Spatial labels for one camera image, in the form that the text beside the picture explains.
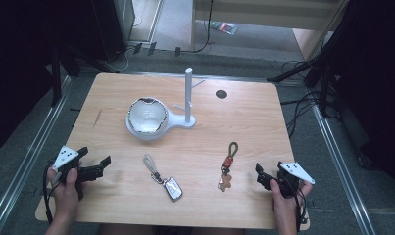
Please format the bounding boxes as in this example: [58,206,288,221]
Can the light wooden cabinet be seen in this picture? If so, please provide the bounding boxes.
[190,0,350,62]

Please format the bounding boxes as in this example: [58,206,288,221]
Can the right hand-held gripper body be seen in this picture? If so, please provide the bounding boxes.
[275,162,317,200]

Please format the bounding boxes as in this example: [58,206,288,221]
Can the black computer tower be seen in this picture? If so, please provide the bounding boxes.
[89,0,136,63]

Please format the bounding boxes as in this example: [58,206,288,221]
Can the white floor cable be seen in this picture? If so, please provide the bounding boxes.
[104,45,135,73]

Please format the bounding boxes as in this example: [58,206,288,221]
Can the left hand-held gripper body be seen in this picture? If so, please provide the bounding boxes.
[51,145,87,201]

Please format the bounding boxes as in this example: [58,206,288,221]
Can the white bowl silver rim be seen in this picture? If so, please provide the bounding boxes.
[127,96,170,134]

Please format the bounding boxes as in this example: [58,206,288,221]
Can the white hook stand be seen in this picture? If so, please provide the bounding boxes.
[125,67,207,142]

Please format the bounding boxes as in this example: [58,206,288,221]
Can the person's right hand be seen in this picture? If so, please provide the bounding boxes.
[269,178,314,226]

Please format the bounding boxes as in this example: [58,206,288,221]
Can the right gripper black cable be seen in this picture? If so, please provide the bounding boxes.
[292,182,310,233]

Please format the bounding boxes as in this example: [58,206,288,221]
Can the car key with grey strap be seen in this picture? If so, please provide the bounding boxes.
[142,154,184,203]

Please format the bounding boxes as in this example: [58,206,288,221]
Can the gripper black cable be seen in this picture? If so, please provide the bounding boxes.
[292,182,310,233]
[42,160,63,225]

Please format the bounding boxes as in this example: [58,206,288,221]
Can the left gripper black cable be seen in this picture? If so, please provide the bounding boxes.
[42,160,63,225]

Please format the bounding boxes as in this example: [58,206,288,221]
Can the black metal stand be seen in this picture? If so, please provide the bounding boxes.
[50,48,64,108]
[267,0,363,118]

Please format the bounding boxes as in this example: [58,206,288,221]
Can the black floor cables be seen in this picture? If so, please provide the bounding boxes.
[278,59,321,139]

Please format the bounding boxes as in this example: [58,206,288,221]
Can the colourful packet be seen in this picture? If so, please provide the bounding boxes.
[210,21,239,36]

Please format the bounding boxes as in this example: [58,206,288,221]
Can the metal floor rail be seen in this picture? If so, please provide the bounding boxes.
[310,103,378,235]
[0,75,73,235]

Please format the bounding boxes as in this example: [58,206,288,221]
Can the person's left hand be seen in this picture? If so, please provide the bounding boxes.
[46,159,88,220]

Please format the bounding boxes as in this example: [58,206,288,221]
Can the black hanging cable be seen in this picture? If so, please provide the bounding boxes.
[184,0,217,55]

